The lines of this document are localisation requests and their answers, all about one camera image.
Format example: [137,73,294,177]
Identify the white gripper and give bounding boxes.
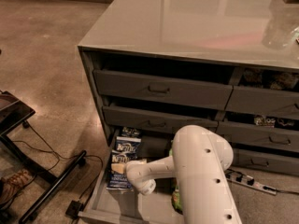
[111,159,156,195]

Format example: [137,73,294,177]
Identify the blue kettle chip bag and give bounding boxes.
[121,127,141,138]
[115,136,141,153]
[107,151,136,189]

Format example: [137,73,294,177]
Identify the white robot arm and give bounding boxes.
[112,125,242,224]

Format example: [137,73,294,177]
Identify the open bottom left drawer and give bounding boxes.
[78,129,184,224]

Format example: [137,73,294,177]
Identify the middle left grey drawer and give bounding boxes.
[103,106,218,133]

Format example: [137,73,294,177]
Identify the grey drawer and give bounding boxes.
[233,148,299,176]
[226,86,299,119]
[93,70,233,110]
[217,121,299,152]
[103,106,218,133]

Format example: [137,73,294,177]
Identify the front green Dang bag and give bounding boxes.
[171,188,183,215]

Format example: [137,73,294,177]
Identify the top left grey drawer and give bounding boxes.
[93,70,233,110]

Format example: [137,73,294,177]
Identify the grey drawer cabinet counter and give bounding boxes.
[77,0,299,177]

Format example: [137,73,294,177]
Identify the middle right grey drawer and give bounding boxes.
[217,121,299,152]

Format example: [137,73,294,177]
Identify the bottom right grey drawer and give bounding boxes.
[233,148,299,176]

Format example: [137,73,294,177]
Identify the top right grey drawer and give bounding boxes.
[226,86,299,119]

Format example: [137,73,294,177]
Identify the snack bag on counter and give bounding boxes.
[292,27,299,45]

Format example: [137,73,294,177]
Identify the black power adapter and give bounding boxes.
[65,201,83,219]

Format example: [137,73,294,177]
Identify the orange sneaker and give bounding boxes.
[0,169,34,208]

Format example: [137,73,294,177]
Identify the white power strip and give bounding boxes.
[225,170,278,195]

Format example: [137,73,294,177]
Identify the black metal stand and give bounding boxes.
[0,91,88,224]

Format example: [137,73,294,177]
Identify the snack bags in right drawers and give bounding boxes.
[238,68,299,129]

